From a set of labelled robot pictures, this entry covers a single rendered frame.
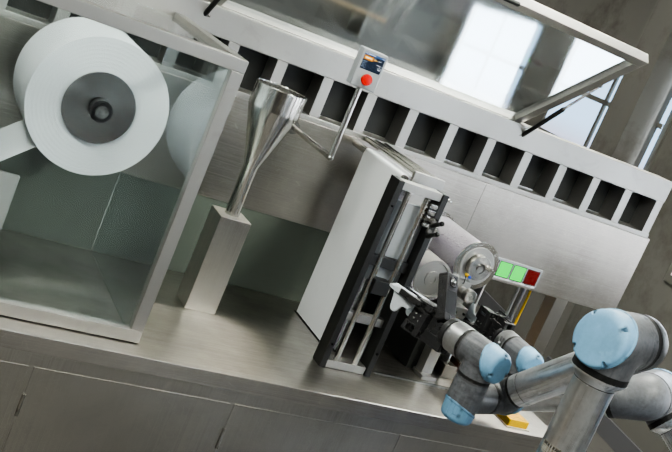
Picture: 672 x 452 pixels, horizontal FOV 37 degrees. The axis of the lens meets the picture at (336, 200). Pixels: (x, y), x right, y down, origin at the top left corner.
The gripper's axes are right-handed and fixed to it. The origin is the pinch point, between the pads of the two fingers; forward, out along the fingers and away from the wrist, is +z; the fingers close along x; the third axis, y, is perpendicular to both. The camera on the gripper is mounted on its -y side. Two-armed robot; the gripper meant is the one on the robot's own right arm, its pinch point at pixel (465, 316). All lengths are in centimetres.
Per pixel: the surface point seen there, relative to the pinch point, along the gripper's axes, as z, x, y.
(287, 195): 31, 54, 12
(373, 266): -13.5, 44.8, 10.9
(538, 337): 47, -71, -15
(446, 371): -3.8, 1.0, -16.8
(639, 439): 155, -271, -93
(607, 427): 183, -274, -102
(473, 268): -4.6, 8.2, 15.7
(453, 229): 10.8, 9.2, 21.6
